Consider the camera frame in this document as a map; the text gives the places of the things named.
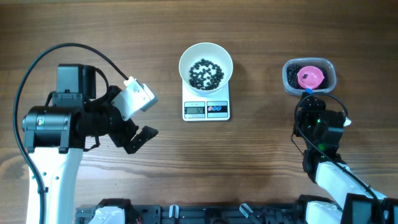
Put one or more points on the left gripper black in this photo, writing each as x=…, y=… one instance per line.
x=121, y=139

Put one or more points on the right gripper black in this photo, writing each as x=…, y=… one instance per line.
x=313, y=108

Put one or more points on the pink scoop blue handle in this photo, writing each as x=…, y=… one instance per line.
x=310, y=77

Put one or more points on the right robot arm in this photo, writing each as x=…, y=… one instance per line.
x=351, y=199

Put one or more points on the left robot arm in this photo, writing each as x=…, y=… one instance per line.
x=55, y=135

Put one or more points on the white digital kitchen scale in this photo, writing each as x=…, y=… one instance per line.
x=209, y=107

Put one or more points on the black beans in bowl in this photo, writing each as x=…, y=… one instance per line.
x=205, y=75

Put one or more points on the white bowl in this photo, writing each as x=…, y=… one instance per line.
x=208, y=51

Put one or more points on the black beans in container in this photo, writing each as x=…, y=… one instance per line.
x=291, y=75

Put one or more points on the clear plastic container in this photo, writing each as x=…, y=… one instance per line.
x=321, y=62

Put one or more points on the black aluminium base frame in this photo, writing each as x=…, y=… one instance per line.
x=117, y=210

